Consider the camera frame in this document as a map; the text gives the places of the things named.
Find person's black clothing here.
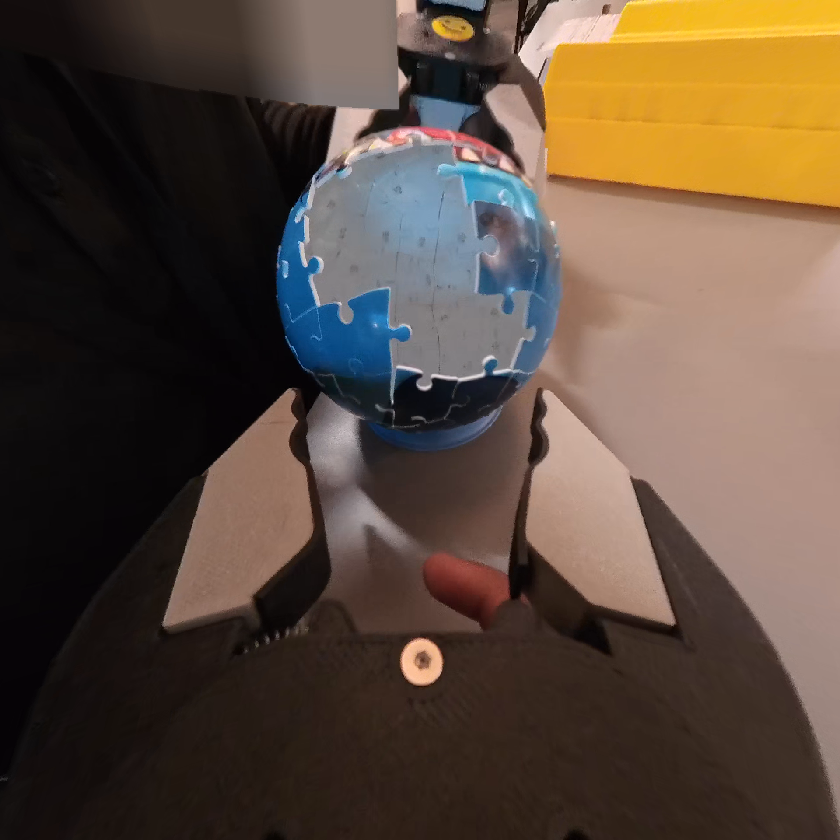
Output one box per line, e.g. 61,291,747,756
0,52,337,782

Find white paper sheet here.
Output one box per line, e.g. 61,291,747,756
517,14,624,89

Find person's right hand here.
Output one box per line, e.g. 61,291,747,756
423,553,522,636

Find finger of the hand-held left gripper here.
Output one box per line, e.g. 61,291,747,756
459,56,548,174
356,66,417,141

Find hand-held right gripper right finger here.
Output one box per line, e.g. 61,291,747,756
508,387,678,636

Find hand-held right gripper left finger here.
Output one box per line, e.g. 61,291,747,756
161,387,329,636

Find yellow plastic bin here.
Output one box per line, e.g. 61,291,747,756
543,0,840,210

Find blue puzzle ball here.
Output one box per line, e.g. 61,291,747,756
276,128,564,431

